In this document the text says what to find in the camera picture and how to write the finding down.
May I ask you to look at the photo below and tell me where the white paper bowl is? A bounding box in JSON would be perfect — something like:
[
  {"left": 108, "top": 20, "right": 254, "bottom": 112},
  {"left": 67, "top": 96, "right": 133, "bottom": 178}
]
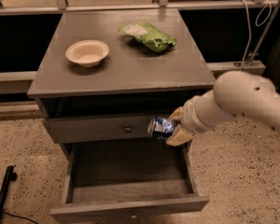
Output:
[{"left": 65, "top": 40, "right": 109, "bottom": 68}]

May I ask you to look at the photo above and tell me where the open grey bottom drawer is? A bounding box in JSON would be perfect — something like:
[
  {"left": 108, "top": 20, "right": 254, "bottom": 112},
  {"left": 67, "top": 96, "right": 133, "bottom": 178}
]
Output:
[{"left": 50, "top": 138, "right": 209, "bottom": 224}]

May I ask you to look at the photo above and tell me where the grey wooden drawer cabinet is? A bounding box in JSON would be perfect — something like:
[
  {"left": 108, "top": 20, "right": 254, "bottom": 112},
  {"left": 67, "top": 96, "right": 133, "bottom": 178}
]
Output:
[{"left": 26, "top": 8, "right": 217, "bottom": 161}]

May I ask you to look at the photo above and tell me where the white hanging cable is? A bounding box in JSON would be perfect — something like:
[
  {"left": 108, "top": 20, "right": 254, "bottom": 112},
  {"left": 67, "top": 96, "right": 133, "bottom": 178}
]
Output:
[{"left": 238, "top": 0, "right": 273, "bottom": 70}]

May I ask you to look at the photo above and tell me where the green chip bag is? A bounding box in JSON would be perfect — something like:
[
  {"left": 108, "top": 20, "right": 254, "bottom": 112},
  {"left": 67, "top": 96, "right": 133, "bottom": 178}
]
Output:
[{"left": 119, "top": 22, "right": 177, "bottom": 53}]

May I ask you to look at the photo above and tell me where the closed grey upper drawer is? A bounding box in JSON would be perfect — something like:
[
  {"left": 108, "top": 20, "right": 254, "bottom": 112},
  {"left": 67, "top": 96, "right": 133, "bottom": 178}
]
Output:
[{"left": 43, "top": 115, "right": 154, "bottom": 144}]

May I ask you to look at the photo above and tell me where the black floor stand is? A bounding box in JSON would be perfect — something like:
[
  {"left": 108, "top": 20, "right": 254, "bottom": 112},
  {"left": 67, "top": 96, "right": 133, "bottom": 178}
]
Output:
[{"left": 0, "top": 165, "right": 17, "bottom": 219}]

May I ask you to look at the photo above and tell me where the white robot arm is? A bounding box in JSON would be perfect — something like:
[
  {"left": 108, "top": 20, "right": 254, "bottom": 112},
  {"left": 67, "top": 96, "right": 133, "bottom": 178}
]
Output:
[{"left": 166, "top": 71, "right": 280, "bottom": 147}]

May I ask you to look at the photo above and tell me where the diagonal metal rod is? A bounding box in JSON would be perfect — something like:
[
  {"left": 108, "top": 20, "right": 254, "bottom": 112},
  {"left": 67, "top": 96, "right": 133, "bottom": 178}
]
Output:
[{"left": 240, "top": 0, "right": 280, "bottom": 68}]

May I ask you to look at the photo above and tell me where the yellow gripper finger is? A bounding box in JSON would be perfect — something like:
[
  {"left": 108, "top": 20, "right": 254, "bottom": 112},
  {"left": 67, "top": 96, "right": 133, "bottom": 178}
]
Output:
[
  {"left": 169, "top": 106, "right": 183, "bottom": 122},
  {"left": 165, "top": 125, "right": 194, "bottom": 147}
]

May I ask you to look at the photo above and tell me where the blue pepsi can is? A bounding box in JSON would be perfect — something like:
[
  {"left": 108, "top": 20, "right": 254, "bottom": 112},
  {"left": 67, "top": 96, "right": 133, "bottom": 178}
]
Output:
[{"left": 147, "top": 117, "right": 177, "bottom": 140}]

